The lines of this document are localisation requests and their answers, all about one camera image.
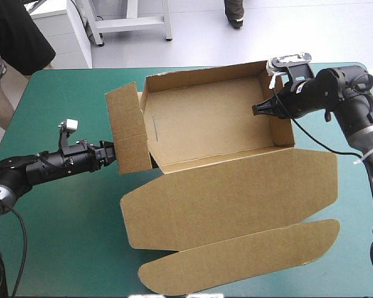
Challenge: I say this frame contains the black cable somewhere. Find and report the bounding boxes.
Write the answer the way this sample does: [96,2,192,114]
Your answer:
[271,89,373,225]
[0,198,29,297]

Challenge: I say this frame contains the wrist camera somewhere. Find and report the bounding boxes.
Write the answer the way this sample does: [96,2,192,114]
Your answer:
[265,52,313,77]
[58,119,79,136]

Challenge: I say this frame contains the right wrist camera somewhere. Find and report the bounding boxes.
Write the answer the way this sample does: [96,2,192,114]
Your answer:
[265,52,313,77]

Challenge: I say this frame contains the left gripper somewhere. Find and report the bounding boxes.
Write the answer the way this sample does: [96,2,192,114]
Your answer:
[60,140,117,175]

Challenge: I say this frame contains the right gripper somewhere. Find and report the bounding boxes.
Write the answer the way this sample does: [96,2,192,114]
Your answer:
[252,78,328,120]

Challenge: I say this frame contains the brown cardboard box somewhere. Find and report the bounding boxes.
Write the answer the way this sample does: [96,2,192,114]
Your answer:
[104,60,341,296]

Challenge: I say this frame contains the person's legs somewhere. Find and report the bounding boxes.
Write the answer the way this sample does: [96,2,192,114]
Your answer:
[223,0,246,30]

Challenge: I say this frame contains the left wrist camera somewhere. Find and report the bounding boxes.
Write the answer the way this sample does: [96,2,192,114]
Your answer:
[58,119,79,136]

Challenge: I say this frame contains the white table frame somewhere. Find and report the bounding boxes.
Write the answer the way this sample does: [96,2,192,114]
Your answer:
[86,0,174,48]

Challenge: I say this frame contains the person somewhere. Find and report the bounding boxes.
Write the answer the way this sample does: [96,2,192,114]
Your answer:
[0,0,57,132]

